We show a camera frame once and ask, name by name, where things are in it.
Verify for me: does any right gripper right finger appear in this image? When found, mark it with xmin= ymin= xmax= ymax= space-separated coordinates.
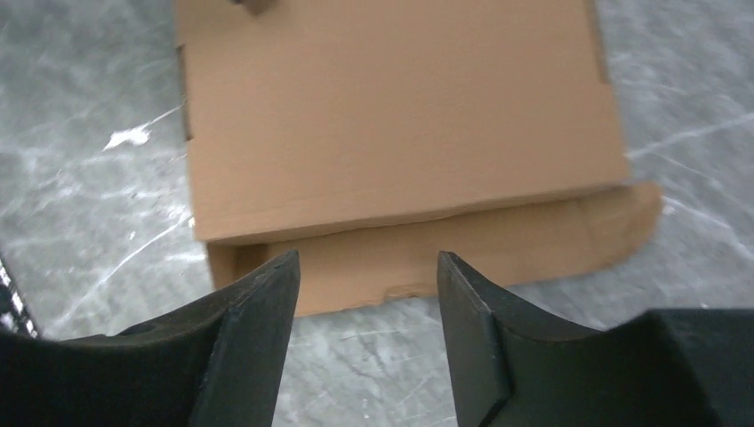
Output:
xmin=437 ymin=252 xmax=753 ymax=426

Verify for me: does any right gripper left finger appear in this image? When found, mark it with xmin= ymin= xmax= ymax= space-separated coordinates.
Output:
xmin=1 ymin=250 xmax=301 ymax=426

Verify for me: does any brown cardboard box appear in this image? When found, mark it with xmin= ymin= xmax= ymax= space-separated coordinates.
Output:
xmin=172 ymin=1 xmax=662 ymax=316

